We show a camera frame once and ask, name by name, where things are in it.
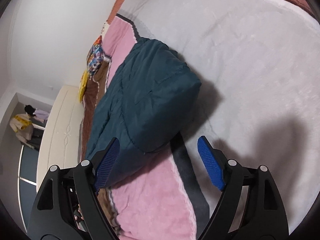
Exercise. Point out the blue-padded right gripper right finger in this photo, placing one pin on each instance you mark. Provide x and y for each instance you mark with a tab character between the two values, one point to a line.
264	214

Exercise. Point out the teal quilted puffer jacket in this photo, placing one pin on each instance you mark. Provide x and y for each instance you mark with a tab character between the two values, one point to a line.
148	101

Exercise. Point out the cream wooden headboard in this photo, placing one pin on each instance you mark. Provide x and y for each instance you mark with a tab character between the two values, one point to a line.
61	138

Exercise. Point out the yellow pillow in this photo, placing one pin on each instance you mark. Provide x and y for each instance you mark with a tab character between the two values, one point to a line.
83	85

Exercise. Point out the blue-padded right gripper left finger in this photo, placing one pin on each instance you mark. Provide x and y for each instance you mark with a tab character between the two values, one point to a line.
66	205

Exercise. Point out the hanging beige yellow garment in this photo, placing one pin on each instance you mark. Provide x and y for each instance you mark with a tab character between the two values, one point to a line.
22	126

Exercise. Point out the hanging lilac garment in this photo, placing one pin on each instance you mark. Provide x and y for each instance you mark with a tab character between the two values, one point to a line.
41	115

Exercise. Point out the colourful cartoon print pillow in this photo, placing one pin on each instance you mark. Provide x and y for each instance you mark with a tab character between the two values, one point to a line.
95	57

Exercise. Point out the striped brown pink bed blanket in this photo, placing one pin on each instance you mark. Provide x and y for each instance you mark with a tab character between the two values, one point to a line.
258	63

